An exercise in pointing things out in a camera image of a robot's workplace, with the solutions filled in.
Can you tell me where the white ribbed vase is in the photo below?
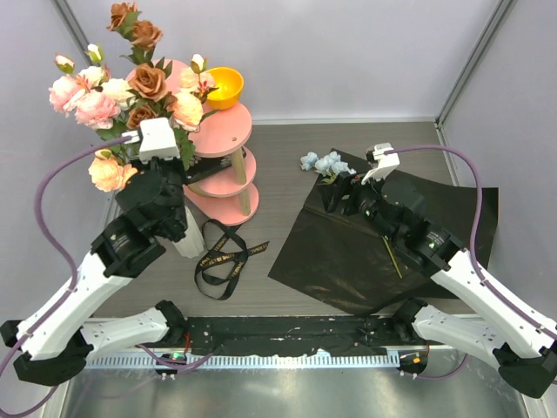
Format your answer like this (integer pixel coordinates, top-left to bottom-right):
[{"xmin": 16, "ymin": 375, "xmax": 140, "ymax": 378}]
[{"xmin": 174, "ymin": 206, "xmax": 205, "ymax": 259}]

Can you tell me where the white cable duct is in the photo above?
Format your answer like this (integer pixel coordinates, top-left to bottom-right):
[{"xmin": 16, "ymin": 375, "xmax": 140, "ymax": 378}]
[{"xmin": 86, "ymin": 350, "xmax": 400, "ymax": 370}]

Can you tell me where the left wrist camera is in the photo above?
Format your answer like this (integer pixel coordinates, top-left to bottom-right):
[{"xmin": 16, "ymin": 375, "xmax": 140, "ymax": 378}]
[{"xmin": 123, "ymin": 118, "xmax": 180, "ymax": 164}]

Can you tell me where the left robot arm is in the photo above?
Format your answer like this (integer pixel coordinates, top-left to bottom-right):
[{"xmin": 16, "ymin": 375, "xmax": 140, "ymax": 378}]
[{"xmin": 1, "ymin": 158, "xmax": 187, "ymax": 387}]

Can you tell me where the cream flower stem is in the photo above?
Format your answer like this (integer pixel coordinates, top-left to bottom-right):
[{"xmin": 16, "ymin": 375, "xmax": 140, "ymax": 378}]
[{"xmin": 170, "ymin": 54, "xmax": 218, "ymax": 170}]

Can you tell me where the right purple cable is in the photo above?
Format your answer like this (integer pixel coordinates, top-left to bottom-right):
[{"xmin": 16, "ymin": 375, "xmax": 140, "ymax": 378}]
[{"xmin": 393, "ymin": 145, "xmax": 557, "ymax": 382}]

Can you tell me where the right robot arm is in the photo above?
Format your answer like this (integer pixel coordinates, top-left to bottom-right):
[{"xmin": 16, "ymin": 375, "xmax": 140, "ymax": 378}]
[{"xmin": 319, "ymin": 172, "xmax": 556, "ymax": 399}]

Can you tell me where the pink peony flower stem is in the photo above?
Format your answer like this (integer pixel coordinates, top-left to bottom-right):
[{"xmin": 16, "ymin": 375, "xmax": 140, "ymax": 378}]
[{"xmin": 49, "ymin": 54, "xmax": 125, "ymax": 140}]

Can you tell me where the black wrapping paper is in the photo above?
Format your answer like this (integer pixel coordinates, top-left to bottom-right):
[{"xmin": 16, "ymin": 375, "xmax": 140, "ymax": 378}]
[{"xmin": 269, "ymin": 170, "xmax": 500, "ymax": 315}]

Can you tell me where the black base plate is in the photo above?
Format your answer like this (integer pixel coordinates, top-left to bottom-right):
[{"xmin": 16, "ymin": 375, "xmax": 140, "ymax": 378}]
[{"xmin": 187, "ymin": 315, "xmax": 426, "ymax": 357}]

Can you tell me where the orange bowl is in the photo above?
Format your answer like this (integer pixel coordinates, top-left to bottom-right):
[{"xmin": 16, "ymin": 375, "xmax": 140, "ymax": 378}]
[{"xmin": 205, "ymin": 67, "xmax": 244, "ymax": 111}]

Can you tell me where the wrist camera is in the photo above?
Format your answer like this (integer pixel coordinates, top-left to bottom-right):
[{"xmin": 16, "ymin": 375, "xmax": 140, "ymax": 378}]
[
  {"xmin": 361, "ymin": 143, "xmax": 399, "ymax": 185},
  {"xmin": 123, "ymin": 118, "xmax": 180, "ymax": 164}
]

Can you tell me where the pink tiered shelf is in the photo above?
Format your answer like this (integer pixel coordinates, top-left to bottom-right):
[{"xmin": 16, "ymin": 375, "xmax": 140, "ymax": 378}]
[{"xmin": 124, "ymin": 59, "xmax": 260, "ymax": 227}]

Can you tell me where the blue flower stem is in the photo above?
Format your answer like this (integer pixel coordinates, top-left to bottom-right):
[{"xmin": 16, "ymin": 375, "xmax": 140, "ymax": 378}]
[{"xmin": 300, "ymin": 151, "xmax": 401, "ymax": 274}]

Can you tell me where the black ribbon gold lettering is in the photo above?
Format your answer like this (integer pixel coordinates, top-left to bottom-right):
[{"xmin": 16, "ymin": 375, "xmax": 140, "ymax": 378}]
[{"xmin": 194, "ymin": 219, "xmax": 269, "ymax": 301}]

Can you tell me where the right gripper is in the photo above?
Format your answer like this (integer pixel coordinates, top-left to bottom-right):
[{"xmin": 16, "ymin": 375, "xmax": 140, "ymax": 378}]
[{"xmin": 316, "ymin": 165, "xmax": 400, "ymax": 244}]

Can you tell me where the peach flower stem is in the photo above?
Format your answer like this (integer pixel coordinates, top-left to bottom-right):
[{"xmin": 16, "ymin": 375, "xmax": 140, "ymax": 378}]
[{"xmin": 88, "ymin": 149, "xmax": 138, "ymax": 192}]

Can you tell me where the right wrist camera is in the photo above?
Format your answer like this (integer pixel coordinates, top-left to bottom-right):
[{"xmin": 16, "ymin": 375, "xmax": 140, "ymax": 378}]
[{"xmin": 361, "ymin": 143, "xmax": 399, "ymax": 185}]

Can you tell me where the brown rose stem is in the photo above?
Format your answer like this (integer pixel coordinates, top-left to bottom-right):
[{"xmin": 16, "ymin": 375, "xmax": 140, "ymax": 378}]
[{"xmin": 108, "ymin": 3, "xmax": 177, "ymax": 130}]

